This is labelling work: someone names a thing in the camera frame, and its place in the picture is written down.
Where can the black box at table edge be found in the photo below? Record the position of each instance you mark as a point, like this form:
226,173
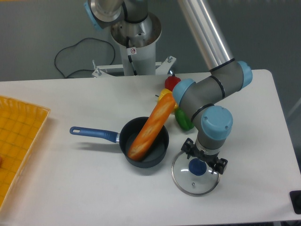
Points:
295,197

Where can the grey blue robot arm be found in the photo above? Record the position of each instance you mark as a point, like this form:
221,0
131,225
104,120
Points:
197,99

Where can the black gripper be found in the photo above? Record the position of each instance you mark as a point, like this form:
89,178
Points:
210,157

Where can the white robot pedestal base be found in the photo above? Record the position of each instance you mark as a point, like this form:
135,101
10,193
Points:
137,46

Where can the glass pot lid blue knob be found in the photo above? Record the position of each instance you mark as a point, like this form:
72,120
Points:
193,176

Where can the yellow toy bell pepper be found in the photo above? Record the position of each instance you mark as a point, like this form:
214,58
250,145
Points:
163,93

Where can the orange toy baguette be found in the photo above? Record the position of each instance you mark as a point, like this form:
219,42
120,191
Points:
151,128

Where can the red toy bell pepper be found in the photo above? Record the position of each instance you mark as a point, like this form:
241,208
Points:
171,82

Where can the green toy bell pepper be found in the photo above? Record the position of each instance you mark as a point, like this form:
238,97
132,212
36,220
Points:
183,120

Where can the yellow plastic basket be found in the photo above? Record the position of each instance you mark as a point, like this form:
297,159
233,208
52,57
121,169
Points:
20,125

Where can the dark pot blue handle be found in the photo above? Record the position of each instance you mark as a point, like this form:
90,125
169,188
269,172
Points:
125,138

